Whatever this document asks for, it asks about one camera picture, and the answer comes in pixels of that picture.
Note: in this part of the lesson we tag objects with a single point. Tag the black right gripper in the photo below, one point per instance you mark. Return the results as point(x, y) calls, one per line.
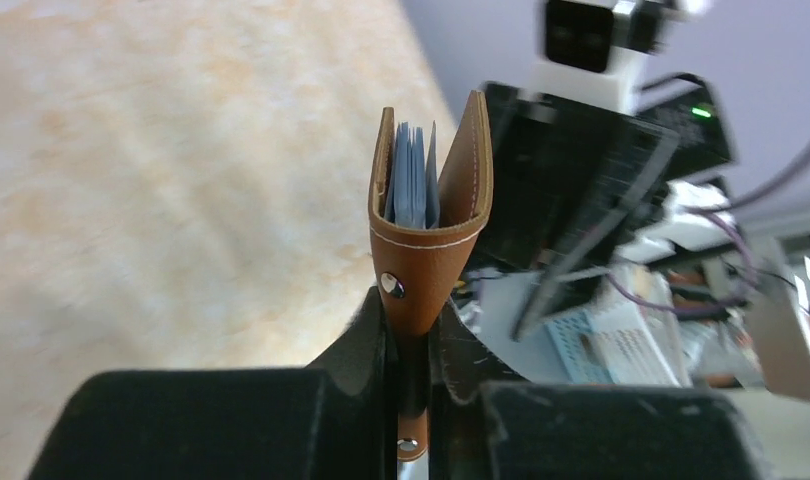
point(572, 182)

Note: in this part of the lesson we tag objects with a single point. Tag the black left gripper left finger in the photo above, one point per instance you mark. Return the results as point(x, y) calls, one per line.
point(331, 419)

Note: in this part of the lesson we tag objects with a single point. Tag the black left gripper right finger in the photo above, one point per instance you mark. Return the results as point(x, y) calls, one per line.
point(488, 422)

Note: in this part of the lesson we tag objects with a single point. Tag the brown leather card holder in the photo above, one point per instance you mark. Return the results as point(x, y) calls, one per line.
point(424, 223)

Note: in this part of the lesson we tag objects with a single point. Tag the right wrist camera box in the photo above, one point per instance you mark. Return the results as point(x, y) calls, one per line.
point(594, 52)

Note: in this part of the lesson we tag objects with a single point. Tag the aluminium frame rail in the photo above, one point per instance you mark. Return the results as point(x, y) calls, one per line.
point(617, 342)

